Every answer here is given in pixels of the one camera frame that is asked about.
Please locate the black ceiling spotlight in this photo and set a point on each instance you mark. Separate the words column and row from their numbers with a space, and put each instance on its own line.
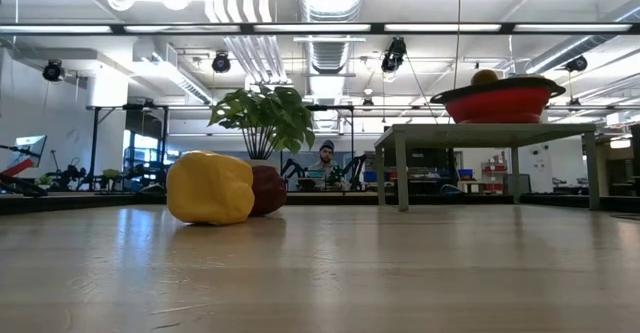
column 576, row 63
column 52, row 70
column 394, row 54
column 221, row 62

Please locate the yellow bell pepper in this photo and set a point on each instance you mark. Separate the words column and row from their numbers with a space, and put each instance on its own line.
column 210, row 188

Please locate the dark red bell pepper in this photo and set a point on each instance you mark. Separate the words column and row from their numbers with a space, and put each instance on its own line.
column 270, row 190

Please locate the black aluminium frame rail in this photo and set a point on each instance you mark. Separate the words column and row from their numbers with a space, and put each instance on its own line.
column 450, row 199

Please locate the black overhead frame bar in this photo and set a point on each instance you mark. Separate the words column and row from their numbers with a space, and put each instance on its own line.
column 377, row 28

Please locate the red colander black rim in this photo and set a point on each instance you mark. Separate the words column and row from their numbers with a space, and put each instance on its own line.
column 500, row 104

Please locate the yellow orange mango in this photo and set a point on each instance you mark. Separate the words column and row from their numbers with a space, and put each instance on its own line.
column 485, row 77

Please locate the black background robot arm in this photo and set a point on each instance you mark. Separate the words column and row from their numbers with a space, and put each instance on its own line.
column 292, row 168
column 356, row 168

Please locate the silver ceiling air duct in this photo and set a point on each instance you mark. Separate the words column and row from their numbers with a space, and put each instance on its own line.
column 330, row 3

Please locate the grey table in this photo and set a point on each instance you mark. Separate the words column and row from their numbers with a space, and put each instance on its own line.
column 480, row 134

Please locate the black metal frame stand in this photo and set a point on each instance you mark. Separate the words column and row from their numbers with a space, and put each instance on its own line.
column 95, row 128

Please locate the person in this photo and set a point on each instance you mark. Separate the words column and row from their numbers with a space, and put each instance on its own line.
column 326, row 165

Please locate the green plant white pot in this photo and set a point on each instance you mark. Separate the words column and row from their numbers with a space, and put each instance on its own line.
column 265, row 118

